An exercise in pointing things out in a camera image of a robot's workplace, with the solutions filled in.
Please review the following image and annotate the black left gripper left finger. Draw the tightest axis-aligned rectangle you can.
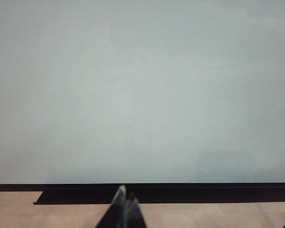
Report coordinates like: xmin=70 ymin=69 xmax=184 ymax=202
xmin=94 ymin=184 xmax=127 ymax=228

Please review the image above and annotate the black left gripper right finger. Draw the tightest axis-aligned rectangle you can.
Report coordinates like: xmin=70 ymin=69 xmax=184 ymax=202
xmin=124 ymin=191 xmax=148 ymax=228

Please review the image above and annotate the long black marker tray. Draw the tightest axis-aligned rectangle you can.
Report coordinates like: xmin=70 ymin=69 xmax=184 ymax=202
xmin=33 ymin=189 xmax=285 ymax=205

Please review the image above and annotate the glass whiteboard with black frame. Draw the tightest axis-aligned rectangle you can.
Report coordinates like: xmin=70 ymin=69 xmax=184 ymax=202
xmin=0 ymin=0 xmax=285 ymax=192

